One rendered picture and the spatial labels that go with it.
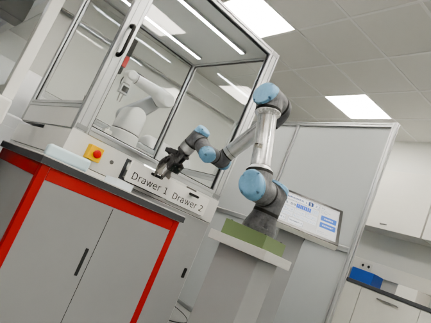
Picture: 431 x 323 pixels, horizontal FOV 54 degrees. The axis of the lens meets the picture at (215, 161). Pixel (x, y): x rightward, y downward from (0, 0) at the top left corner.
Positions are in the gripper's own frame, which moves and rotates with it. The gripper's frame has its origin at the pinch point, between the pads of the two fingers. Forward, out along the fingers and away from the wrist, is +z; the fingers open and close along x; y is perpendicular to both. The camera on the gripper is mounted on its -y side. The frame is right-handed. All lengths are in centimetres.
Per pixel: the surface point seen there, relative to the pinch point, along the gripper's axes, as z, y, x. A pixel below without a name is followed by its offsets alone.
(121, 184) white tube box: -2.0, 26.1, -29.1
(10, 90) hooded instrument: -8, 8, -82
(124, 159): 6.7, -9.3, -15.7
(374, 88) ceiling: -119, -159, 237
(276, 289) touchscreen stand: 13, 38, 93
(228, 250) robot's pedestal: -16, 60, 10
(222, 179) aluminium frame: -7, -19, 51
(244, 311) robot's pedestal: -7, 81, 19
